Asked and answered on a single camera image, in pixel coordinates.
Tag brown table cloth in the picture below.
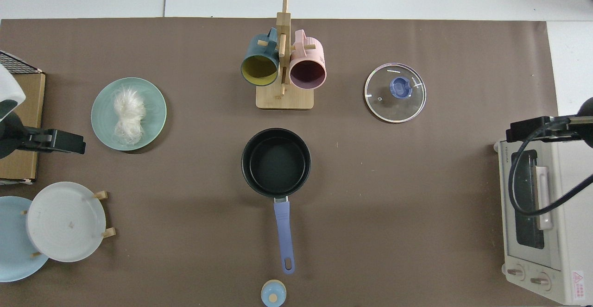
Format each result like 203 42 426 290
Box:
0 18 560 307

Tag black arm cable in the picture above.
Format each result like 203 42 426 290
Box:
508 121 593 216

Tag white plate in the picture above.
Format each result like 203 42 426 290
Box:
26 182 107 263

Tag small blue round thing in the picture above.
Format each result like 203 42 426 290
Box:
261 280 287 307

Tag wooden plate rack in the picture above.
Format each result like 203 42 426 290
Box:
21 190 116 257

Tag light blue plate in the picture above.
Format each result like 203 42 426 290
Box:
0 196 50 282

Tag pale toaster oven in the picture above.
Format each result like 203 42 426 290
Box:
493 136 593 306

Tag pale green plate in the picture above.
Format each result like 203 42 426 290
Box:
91 77 167 151

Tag black pot with blue handle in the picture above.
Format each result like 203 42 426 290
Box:
241 128 312 275

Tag wooden cup stand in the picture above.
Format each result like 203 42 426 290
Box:
256 0 314 110

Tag wire basket with wooden floor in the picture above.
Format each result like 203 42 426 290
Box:
0 50 47 186

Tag glass lid with blue knob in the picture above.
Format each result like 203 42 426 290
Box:
364 63 426 123

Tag dark teal cup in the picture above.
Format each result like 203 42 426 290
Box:
240 27 280 87

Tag pink ribbed cup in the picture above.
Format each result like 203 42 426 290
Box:
289 29 327 90

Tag white vermicelli bundle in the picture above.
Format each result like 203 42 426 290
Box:
111 86 160 145

